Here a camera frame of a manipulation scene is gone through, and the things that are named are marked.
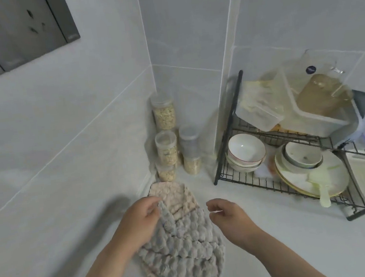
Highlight person's left hand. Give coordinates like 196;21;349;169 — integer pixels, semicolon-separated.
110;195;170;260

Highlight person's right hand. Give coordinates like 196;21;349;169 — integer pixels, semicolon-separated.
205;193;265;256

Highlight pile of fluffy cloths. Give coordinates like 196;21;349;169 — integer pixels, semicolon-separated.
130;178;207;277

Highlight grey checked towel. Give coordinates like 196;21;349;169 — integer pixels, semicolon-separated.
130;193;229;277

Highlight person's right forearm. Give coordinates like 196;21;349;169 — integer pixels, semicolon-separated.
242;220;332;277

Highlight short clear plastic jar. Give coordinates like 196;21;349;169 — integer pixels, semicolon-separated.
155;162;178;183

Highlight white orange printed mat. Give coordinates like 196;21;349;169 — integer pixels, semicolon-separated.
251;144;281;181

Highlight small bowls on plates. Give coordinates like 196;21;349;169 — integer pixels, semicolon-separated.
273;148;349;205

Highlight small clear jar of oats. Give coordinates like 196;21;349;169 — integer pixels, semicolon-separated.
183;155;204;176

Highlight small white bowl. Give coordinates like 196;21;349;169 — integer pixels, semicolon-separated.
283;138;324;171
280;142;324;175

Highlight pale green rice paddle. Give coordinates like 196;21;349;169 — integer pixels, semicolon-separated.
306;165;337;211

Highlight clear jar grey contents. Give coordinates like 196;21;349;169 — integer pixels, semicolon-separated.
178;125;202;160

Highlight yellow dish cloth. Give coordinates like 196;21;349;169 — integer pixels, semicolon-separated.
270;121;307;139

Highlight clear plastic food container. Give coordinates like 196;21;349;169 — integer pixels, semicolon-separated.
232;76;287;136

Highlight large clear food container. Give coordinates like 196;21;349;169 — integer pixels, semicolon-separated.
275;45;361;142

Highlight tan lid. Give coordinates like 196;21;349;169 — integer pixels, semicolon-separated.
295;70;356;121

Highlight grey plastic lid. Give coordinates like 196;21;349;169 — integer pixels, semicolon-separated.
330;88;365;146

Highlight narrow black switch panel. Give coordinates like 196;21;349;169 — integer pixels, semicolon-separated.
44;0;82;46

